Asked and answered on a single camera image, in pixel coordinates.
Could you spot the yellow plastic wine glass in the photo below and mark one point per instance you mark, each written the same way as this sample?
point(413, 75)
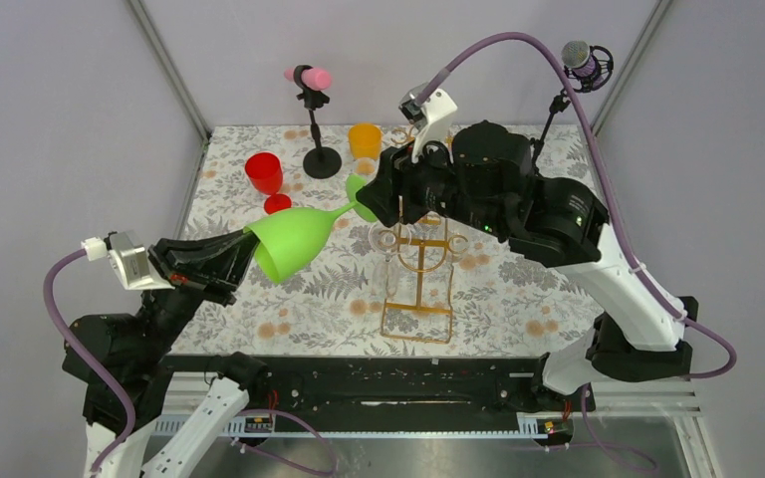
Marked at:
point(365, 143)

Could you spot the gold wire wine glass rack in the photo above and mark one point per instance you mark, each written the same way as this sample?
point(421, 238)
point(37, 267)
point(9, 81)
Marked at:
point(422, 310)

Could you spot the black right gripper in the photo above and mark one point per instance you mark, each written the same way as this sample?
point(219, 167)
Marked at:
point(397, 191)

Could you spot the red plastic wine glass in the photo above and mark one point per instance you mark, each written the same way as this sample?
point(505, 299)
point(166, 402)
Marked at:
point(265, 173)

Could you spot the floral patterned tablecloth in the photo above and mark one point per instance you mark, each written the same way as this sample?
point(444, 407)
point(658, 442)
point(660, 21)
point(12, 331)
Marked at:
point(503, 304)

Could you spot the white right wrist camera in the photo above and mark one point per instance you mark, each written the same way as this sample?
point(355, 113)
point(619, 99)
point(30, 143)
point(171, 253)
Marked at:
point(431, 119)

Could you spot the green plastic wine glass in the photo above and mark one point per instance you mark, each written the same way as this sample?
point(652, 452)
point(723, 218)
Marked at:
point(290, 239)

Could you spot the clear wine glass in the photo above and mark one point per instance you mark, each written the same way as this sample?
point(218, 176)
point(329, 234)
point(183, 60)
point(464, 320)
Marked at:
point(387, 242)
point(457, 243)

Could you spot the tripod stand with purple microphone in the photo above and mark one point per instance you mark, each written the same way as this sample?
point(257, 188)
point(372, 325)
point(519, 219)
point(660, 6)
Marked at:
point(589, 67)

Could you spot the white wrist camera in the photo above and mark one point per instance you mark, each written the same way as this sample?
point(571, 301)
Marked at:
point(129, 260)
point(431, 119)

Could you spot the black stand with pink microphone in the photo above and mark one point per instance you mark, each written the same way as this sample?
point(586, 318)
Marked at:
point(320, 162)

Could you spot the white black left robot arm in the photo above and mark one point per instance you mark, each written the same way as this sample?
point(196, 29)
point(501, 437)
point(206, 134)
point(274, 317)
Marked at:
point(123, 358)

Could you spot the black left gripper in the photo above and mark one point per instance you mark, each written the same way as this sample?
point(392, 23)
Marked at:
point(211, 266)

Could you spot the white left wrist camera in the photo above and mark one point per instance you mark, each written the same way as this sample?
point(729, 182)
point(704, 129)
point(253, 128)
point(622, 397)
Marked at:
point(129, 260)

